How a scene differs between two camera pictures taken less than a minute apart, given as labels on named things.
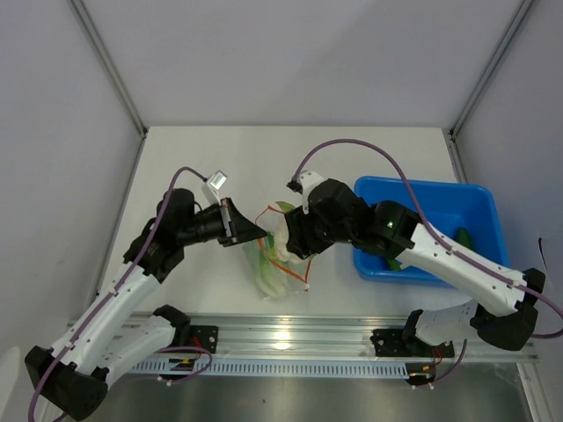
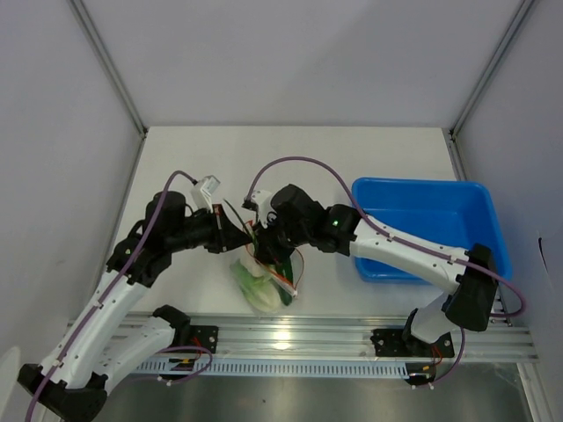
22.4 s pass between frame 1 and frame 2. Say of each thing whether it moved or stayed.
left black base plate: stayed
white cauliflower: moved
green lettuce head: moved
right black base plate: stayed
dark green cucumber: moved
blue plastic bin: stayed
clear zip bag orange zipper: moved
